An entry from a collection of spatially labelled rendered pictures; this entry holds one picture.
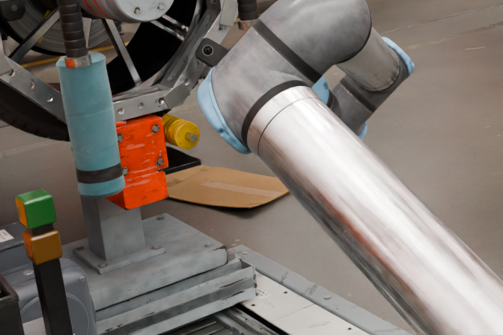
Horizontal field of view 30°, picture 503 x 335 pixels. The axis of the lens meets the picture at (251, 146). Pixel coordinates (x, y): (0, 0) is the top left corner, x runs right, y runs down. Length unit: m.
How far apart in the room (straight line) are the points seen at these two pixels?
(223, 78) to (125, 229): 0.91
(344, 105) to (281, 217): 1.11
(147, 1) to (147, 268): 0.63
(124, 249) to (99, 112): 0.49
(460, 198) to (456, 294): 1.88
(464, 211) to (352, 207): 1.72
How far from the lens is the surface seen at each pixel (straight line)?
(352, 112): 1.79
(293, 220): 2.83
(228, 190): 3.11
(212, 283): 2.09
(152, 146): 1.90
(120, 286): 2.02
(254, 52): 1.23
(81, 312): 1.66
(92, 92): 1.70
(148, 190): 1.92
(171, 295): 2.05
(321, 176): 1.13
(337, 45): 1.25
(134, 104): 1.88
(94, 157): 1.73
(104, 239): 2.09
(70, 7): 1.57
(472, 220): 2.74
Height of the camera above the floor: 1.04
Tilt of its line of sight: 17 degrees down
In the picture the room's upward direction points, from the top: 7 degrees counter-clockwise
